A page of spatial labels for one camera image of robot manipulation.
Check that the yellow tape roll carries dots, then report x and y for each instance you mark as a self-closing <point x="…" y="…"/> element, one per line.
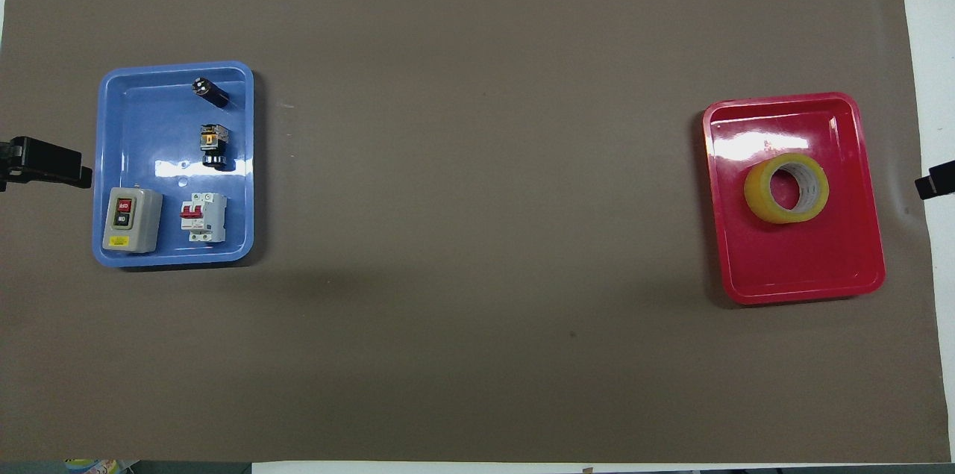
<point x="756" y="199"/>

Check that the small relay component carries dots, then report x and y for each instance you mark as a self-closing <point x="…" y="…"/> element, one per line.
<point x="214" y="145"/>

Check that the white circuit breaker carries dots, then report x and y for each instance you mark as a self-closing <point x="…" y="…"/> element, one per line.
<point x="205" y="219"/>

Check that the black cylindrical capacitor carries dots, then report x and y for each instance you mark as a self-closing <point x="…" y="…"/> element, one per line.
<point x="211" y="92"/>

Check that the red plastic tray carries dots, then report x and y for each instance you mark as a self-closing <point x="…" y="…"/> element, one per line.
<point x="798" y="265"/>

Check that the blue plastic tray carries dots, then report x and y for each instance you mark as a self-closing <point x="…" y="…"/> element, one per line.
<point x="149" y="138"/>

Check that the grey switch box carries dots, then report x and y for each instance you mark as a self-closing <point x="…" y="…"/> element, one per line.
<point x="142" y="224"/>

